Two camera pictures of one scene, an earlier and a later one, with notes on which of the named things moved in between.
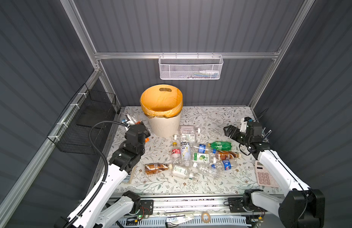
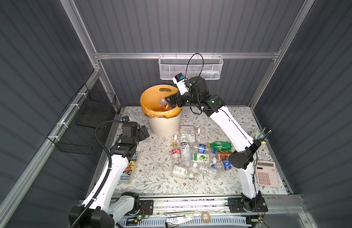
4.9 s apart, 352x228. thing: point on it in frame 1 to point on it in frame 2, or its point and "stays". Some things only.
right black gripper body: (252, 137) to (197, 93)
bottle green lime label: (203, 157) stays
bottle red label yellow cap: (176, 156) stays
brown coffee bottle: (225, 155) stays
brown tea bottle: (152, 168) to (165, 105)
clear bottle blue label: (201, 148) stays
